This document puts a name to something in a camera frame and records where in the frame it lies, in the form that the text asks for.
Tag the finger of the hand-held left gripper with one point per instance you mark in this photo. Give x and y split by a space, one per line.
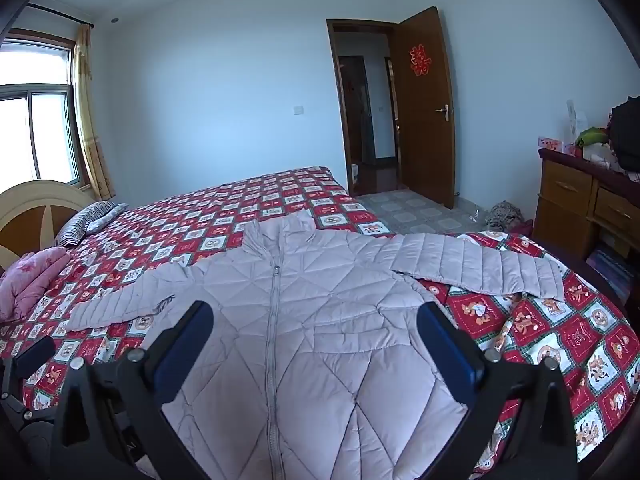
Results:
31 357

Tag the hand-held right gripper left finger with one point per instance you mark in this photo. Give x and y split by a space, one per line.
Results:
184 356

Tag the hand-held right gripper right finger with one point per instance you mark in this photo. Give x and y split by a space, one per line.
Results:
451 356

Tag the pale pink quilted puffer jacket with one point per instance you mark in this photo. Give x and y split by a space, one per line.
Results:
320 335

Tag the pink folded blanket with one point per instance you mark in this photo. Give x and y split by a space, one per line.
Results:
30 280

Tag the cream and wood headboard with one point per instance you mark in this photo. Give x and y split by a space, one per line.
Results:
30 220

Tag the striped pillow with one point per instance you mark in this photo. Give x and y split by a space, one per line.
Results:
85 222

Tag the crumpled cloth pile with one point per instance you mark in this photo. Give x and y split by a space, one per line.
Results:
504 215

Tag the red checked printed bedspread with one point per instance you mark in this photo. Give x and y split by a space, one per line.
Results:
280 195

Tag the wooden dresser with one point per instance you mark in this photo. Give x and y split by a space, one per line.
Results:
565 195

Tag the white waste bin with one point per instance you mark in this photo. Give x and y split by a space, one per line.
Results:
354 175

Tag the brown wooden door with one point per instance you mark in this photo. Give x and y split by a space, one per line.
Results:
425 150

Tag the window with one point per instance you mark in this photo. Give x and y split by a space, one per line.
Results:
50 135

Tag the yellow patterned curtain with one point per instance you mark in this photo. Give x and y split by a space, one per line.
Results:
92 135

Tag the pink printed box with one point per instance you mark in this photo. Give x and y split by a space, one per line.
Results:
550 144

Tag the green and yellow object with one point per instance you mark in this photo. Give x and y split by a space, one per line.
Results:
592 135

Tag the white paper carton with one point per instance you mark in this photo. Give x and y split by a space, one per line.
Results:
576 120

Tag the black bag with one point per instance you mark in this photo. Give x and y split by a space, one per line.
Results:
627 130

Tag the red paper door decoration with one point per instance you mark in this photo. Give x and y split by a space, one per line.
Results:
420 60

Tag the black curtain rod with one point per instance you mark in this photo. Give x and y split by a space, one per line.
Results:
60 14

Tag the dark wooden door frame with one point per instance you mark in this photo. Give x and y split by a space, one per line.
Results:
336 85

